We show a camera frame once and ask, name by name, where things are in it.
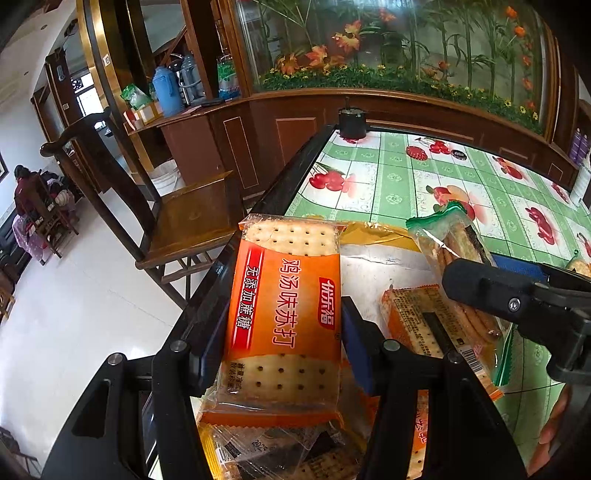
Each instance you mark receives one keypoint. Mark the white bucket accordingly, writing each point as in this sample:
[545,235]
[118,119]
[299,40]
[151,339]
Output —
[168,177]

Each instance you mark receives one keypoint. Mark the black round ashtray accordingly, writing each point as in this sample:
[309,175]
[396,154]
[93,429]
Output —
[352,123]

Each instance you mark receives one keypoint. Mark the wooden partition cabinet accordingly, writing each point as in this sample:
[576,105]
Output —
[286,129]

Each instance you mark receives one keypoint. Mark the orange cracker packet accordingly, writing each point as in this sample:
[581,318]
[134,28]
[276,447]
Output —
[286,286]
[420,429]
[415,318]

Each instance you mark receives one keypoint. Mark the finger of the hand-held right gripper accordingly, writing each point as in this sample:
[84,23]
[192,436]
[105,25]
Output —
[519,267]
[485,286]

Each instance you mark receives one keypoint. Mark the grey thermos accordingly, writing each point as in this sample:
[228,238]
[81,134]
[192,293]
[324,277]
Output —
[191,81]

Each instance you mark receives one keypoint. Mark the artificial flower glass panel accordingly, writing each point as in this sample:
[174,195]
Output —
[415,46]

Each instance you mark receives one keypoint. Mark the green bag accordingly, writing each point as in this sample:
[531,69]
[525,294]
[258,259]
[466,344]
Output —
[136,98]

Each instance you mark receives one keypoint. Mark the purple bottle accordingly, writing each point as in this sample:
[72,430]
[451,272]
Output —
[586,150]
[576,145]

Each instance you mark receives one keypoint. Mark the small round cracker packet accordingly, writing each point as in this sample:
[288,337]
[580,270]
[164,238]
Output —
[579,265]

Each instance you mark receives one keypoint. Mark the yellow-edged cracker packet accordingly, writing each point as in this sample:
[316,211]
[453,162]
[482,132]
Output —
[258,447]

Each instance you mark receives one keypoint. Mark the cardboard box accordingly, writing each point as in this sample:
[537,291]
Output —
[145,114]

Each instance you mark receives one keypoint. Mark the green label water bottle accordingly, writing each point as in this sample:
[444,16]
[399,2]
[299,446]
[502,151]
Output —
[228,78]

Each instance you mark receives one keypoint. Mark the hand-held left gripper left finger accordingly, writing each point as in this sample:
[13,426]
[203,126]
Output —
[214,350]

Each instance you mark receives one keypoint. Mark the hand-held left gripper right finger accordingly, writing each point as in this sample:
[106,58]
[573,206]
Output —
[360,350]

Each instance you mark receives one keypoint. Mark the person's right hand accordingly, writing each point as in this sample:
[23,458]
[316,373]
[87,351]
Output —
[549,434]

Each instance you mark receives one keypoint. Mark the dark wooden chair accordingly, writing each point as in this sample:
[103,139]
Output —
[194,217]

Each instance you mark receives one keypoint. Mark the yellow cardboard tray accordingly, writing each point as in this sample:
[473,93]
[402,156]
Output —
[369,265]

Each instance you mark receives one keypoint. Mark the blue thermos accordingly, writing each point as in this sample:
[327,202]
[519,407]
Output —
[166,92]

